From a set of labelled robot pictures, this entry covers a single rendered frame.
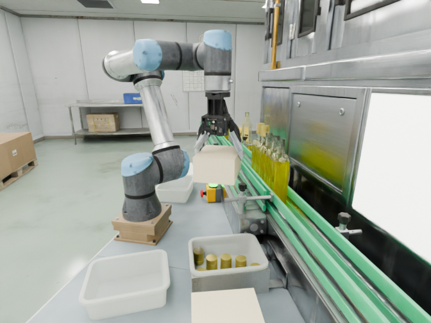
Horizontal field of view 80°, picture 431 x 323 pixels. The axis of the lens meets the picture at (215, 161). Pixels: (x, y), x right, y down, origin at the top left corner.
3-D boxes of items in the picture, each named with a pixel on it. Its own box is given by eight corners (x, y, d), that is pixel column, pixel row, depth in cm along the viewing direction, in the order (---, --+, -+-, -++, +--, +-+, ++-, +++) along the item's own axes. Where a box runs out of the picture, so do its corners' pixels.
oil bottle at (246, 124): (251, 151, 176) (252, 112, 168) (242, 151, 175) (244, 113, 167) (248, 149, 181) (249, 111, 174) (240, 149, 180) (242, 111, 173)
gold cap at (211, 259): (206, 273, 79) (206, 261, 77) (205, 266, 82) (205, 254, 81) (218, 272, 79) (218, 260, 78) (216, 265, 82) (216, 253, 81)
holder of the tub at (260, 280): (287, 290, 75) (288, 268, 73) (192, 301, 71) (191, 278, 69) (267, 253, 91) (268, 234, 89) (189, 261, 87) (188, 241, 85)
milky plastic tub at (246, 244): (269, 291, 74) (271, 266, 71) (191, 300, 71) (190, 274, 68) (252, 253, 90) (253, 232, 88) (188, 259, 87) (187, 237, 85)
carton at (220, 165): (193, 182, 75) (192, 157, 73) (206, 165, 90) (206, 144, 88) (233, 185, 73) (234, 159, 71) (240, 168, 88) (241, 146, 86)
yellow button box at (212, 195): (220, 202, 130) (220, 188, 128) (206, 203, 129) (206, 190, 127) (219, 196, 137) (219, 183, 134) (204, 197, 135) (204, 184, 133)
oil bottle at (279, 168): (286, 209, 95) (291, 154, 89) (271, 211, 94) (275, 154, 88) (280, 202, 100) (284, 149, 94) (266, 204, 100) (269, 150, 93)
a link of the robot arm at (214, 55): (218, 35, 73) (238, 31, 67) (218, 75, 77) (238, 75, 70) (195, 32, 69) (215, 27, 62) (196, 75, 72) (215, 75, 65)
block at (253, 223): (267, 235, 90) (267, 217, 88) (240, 238, 89) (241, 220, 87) (263, 229, 94) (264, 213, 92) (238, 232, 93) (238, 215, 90)
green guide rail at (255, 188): (265, 211, 93) (267, 190, 90) (263, 211, 93) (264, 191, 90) (208, 129, 258) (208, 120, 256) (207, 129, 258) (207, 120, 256)
